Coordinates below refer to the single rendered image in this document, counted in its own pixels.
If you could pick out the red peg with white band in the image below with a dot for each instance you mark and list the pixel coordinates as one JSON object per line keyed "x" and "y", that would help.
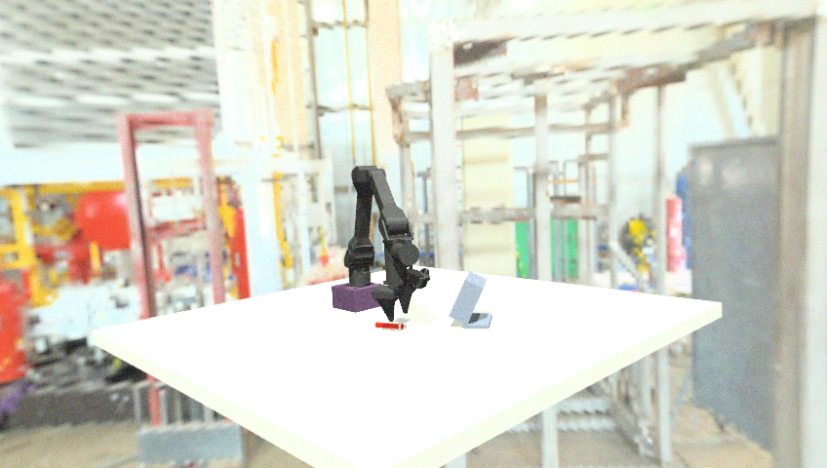
{"x": 389, "y": 325}

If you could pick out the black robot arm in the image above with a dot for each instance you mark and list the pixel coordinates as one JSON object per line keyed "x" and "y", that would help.
{"x": 393, "y": 226}

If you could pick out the grey sloped panel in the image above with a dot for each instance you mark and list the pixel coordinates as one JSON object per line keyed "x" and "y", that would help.
{"x": 466, "y": 301}

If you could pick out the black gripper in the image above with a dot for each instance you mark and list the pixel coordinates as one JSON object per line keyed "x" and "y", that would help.
{"x": 386, "y": 296}

